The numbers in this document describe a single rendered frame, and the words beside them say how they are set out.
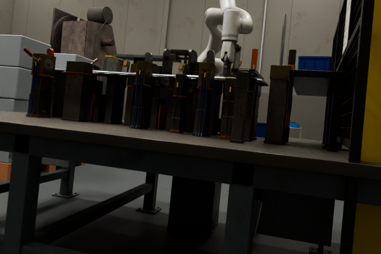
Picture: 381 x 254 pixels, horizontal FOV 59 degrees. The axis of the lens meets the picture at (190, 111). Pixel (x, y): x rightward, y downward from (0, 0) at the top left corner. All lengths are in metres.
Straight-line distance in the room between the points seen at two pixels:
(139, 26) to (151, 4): 0.74
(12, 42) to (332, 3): 8.08
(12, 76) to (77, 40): 3.34
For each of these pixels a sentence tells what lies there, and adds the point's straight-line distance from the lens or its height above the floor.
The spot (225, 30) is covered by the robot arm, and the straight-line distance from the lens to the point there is 1.78.
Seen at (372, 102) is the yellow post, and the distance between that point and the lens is 1.24.
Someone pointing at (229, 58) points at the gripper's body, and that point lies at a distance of 1.74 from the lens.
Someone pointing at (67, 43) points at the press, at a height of 1.94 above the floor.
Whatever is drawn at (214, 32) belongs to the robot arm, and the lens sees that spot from 2.26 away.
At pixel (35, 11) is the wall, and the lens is 12.74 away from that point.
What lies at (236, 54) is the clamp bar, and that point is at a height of 1.17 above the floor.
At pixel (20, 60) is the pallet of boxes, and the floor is 1.16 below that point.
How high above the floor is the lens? 0.79
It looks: 1 degrees up
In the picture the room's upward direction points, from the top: 6 degrees clockwise
